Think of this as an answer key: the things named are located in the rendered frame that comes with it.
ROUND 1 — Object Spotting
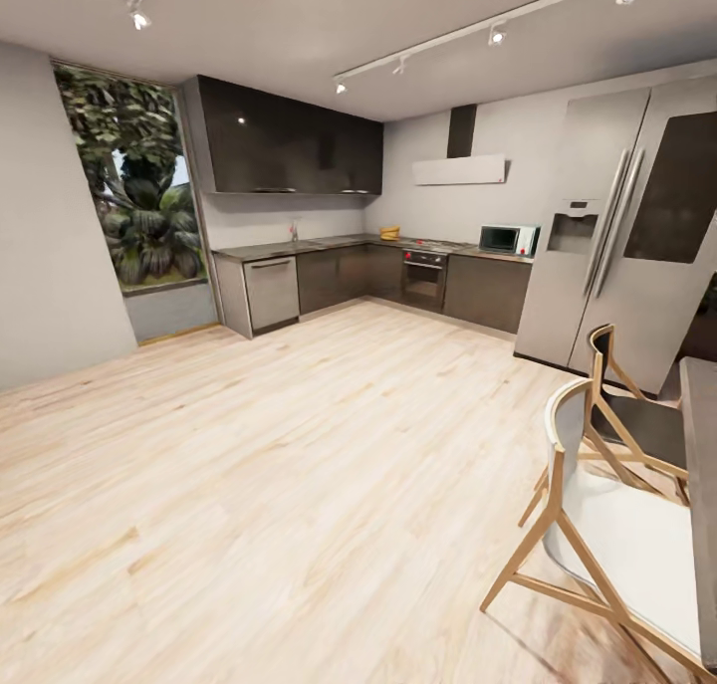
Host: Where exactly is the microwave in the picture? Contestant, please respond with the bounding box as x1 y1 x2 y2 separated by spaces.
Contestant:
480 223 541 255

